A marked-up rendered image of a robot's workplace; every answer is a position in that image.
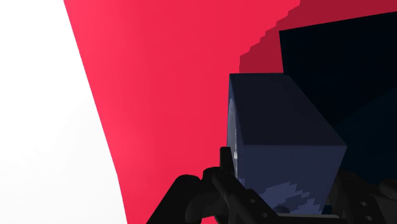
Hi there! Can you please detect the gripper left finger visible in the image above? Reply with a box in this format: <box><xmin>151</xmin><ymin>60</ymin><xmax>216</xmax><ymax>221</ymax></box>
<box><xmin>145</xmin><ymin>146</ymin><xmax>280</xmax><ymax>224</ymax></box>

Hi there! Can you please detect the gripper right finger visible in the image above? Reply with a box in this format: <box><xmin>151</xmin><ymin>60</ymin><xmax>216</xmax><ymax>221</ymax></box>
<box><xmin>324</xmin><ymin>168</ymin><xmax>397</xmax><ymax>224</ymax></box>

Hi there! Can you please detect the dark blue box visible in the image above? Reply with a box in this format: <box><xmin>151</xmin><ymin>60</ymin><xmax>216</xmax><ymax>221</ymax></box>
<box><xmin>226</xmin><ymin>73</ymin><xmax>347</xmax><ymax>216</ymax></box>

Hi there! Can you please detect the red furniture piece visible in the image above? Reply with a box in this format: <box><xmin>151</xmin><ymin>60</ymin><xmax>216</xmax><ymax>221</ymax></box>
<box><xmin>63</xmin><ymin>0</ymin><xmax>397</xmax><ymax>224</ymax></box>

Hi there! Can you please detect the large black block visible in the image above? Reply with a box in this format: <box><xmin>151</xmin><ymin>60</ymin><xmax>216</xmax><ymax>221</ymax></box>
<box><xmin>279</xmin><ymin>11</ymin><xmax>397</xmax><ymax>188</ymax></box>

